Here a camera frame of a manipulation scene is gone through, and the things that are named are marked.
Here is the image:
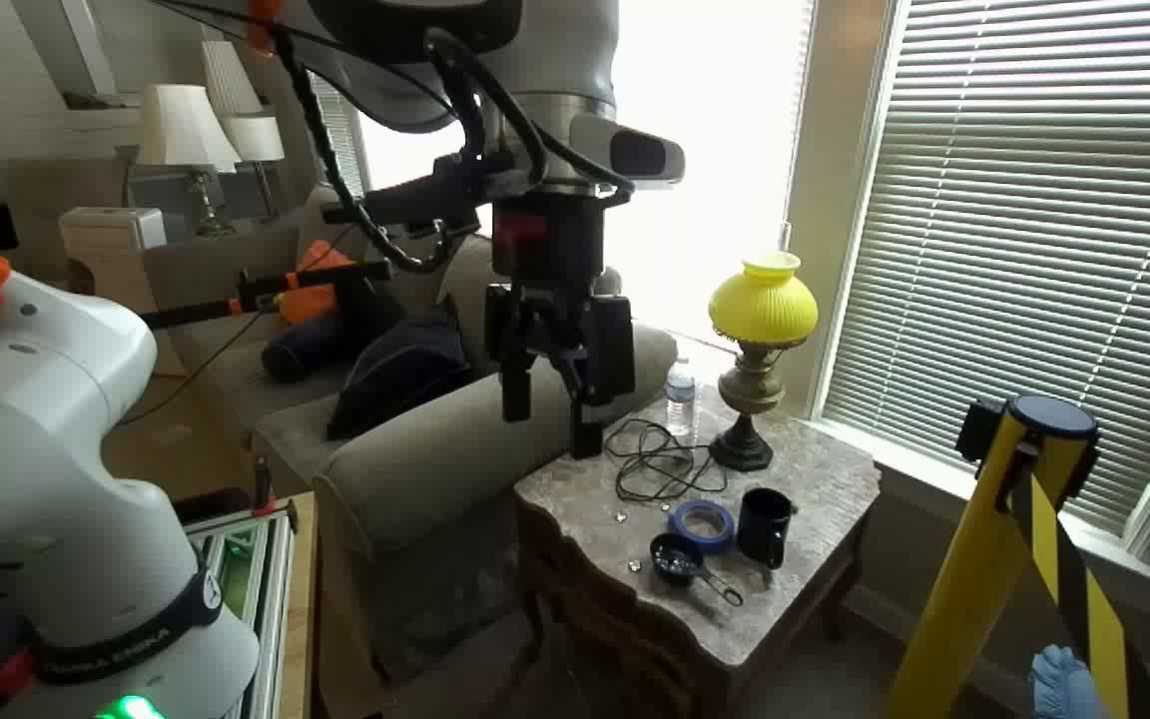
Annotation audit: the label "clear plastic water bottle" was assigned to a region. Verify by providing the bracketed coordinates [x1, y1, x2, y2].
[660, 353, 702, 452]

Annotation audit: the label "black measuring cup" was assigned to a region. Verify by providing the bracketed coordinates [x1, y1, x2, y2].
[644, 528, 750, 616]

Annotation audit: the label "white green framed board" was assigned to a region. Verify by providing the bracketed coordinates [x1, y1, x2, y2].
[179, 496, 302, 719]

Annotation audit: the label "yellow shade oil lamp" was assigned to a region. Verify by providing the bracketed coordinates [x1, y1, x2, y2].
[708, 253, 822, 480]

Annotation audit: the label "orange black bar clamp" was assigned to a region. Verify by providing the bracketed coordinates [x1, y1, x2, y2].
[138, 235, 394, 334]

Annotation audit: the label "white window blinds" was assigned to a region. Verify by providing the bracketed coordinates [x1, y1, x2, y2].
[817, 0, 1150, 540]

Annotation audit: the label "beige sofa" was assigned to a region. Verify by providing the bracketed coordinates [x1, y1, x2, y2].
[131, 223, 686, 687]

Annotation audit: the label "small dark cushion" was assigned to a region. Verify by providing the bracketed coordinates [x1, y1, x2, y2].
[260, 317, 355, 390]

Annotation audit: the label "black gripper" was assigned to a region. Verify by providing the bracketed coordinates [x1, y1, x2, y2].
[483, 180, 638, 464]

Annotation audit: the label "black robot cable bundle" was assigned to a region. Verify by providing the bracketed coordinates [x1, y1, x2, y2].
[246, 14, 565, 274]

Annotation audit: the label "small white shade table lamp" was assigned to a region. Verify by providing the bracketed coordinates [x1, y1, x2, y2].
[220, 108, 292, 217]

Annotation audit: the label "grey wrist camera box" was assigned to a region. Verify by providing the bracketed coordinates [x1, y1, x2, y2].
[571, 116, 690, 193]

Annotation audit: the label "blue gloved hand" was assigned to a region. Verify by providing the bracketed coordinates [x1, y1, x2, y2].
[1027, 638, 1115, 719]

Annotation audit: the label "yellow black tripod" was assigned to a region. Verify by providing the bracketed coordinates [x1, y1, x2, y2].
[881, 387, 1143, 719]

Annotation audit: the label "white box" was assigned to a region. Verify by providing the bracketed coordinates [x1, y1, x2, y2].
[54, 201, 173, 313]

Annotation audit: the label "large dark cushion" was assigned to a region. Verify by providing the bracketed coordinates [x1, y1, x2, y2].
[324, 317, 480, 445]

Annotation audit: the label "black coiled cable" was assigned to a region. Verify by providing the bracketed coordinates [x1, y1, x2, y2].
[599, 411, 734, 510]

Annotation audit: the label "marble top side table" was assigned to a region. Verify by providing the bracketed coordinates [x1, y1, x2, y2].
[511, 397, 885, 719]

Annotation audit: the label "blue tape roll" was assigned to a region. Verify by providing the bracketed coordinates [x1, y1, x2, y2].
[664, 491, 744, 560]

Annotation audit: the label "large white shade table lamp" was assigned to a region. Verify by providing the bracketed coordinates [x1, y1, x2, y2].
[131, 81, 242, 241]

